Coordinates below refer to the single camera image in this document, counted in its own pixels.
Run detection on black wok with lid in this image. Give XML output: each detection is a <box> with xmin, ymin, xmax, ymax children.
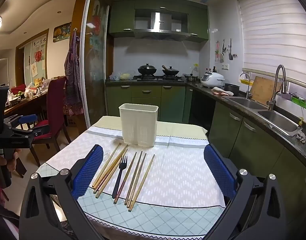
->
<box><xmin>162</xmin><ymin>65</ymin><xmax>180</xmax><ymax>77</ymax></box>
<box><xmin>138</xmin><ymin>63</ymin><xmax>158</xmax><ymax>76</ymax></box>

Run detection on white plastic utensil holder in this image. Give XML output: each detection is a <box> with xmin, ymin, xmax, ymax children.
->
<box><xmin>118</xmin><ymin>103</ymin><xmax>159</xmax><ymax>148</ymax></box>

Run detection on green upper kitchen cabinets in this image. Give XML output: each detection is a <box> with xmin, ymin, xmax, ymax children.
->
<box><xmin>109</xmin><ymin>0</ymin><xmax>209</xmax><ymax>43</ymax></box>

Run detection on person's left hand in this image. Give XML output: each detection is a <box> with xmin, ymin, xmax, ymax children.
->
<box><xmin>0</xmin><ymin>149</ymin><xmax>22</xmax><ymax>173</ymax></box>

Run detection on white rice cooker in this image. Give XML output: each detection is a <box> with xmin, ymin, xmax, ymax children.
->
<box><xmin>201</xmin><ymin>71</ymin><xmax>226</xmax><ymax>89</ymax></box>

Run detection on cluttered wooden dining table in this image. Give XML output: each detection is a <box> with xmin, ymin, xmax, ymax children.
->
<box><xmin>4</xmin><ymin>77</ymin><xmax>66</xmax><ymax>117</ymax></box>

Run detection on plastic bag of food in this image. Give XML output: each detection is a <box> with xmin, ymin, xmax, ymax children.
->
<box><xmin>109</xmin><ymin>71</ymin><xmax>133</xmax><ymax>81</ymax></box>

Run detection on small steel pot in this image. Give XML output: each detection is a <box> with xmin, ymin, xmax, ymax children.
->
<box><xmin>184</xmin><ymin>73</ymin><xmax>199</xmax><ymax>83</ymax></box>

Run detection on gas stove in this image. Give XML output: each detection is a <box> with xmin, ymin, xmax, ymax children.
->
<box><xmin>133</xmin><ymin>74</ymin><xmax>185</xmax><ymax>82</ymax></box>

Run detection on stainless steel double sink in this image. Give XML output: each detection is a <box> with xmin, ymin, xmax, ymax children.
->
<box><xmin>228</xmin><ymin>96</ymin><xmax>304</xmax><ymax>138</ymax></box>

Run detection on red cushioned wooden chair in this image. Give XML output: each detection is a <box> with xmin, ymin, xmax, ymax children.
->
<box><xmin>18</xmin><ymin>76</ymin><xmax>71</xmax><ymax>167</ymax></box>

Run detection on black cooking pot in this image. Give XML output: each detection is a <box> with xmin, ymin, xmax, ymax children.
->
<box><xmin>224</xmin><ymin>83</ymin><xmax>241</xmax><ymax>96</ymax></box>

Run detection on white patterned tablecloth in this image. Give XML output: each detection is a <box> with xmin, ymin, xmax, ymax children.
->
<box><xmin>44</xmin><ymin>116</ymin><xmax>226</xmax><ymax>209</ymax></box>

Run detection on sliding glass door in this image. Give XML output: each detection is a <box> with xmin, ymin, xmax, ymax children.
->
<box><xmin>83</xmin><ymin>0</ymin><xmax>111</xmax><ymax>131</ymax></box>

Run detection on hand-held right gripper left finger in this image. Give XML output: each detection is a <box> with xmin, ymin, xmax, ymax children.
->
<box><xmin>19</xmin><ymin>144</ymin><xmax>104</xmax><ymax>240</ymax></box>

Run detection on small steel faucet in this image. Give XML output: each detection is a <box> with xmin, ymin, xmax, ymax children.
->
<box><xmin>240</xmin><ymin>72</ymin><xmax>251</xmax><ymax>99</ymax></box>

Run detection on wooden cutting board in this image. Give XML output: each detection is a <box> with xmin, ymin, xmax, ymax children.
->
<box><xmin>250</xmin><ymin>76</ymin><xmax>283</xmax><ymax>103</ymax></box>

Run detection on green plastic sink rack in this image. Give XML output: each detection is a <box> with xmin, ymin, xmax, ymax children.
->
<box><xmin>281</xmin><ymin>92</ymin><xmax>306</xmax><ymax>109</ymax></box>

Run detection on purple plaid apron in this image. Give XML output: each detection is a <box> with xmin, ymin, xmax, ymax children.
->
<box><xmin>64</xmin><ymin>28</ymin><xmax>84</xmax><ymax>117</ymax></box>

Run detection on pink dish cloth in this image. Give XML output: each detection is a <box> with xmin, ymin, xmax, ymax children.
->
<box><xmin>211</xmin><ymin>87</ymin><xmax>234</xmax><ymax>97</ymax></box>

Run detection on tall steel kitchen faucet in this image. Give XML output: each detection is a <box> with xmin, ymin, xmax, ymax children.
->
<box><xmin>266</xmin><ymin>64</ymin><xmax>288</xmax><ymax>112</ymax></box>

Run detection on white window blind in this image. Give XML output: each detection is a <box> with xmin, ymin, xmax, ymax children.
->
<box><xmin>234</xmin><ymin>0</ymin><xmax>306</xmax><ymax>91</ymax></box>

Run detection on row of wooden chopsticks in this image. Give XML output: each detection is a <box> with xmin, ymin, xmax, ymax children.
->
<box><xmin>92</xmin><ymin>142</ymin><xmax>155</xmax><ymax>212</ymax></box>

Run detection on stainless steel range hood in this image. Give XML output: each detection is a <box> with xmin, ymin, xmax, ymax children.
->
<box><xmin>133</xmin><ymin>9</ymin><xmax>191</xmax><ymax>41</ymax></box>

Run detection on green stove base cabinets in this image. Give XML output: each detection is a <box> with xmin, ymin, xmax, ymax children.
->
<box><xmin>105</xmin><ymin>84</ymin><xmax>194</xmax><ymax>124</ymax></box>

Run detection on black plastic fork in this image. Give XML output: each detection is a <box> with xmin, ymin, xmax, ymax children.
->
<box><xmin>112</xmin><ymin>156</ymin><xmax>128</xmax><ymax>199</ymax></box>

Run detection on green sink base cabinets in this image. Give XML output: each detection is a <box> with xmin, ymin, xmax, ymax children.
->
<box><xmin>208</xmin><ymin>101</ymin><xmax>306</xmax><ymax>232</ymax></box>

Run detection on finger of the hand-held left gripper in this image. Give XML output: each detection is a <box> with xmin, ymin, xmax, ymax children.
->
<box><xmin>9</xmin><ymin>125</ymin><xmax>50</xmax><ymax>140</ymax></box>
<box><xmin>4</xmin><ymin>114</ymin><xmax>38</xmax><ymax>128</ymax></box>

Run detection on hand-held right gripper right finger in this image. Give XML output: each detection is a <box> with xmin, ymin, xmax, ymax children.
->
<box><xmin>204</xmin><ymin>144</ymin><xmax>287</xmax><ymax>240</ymax></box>

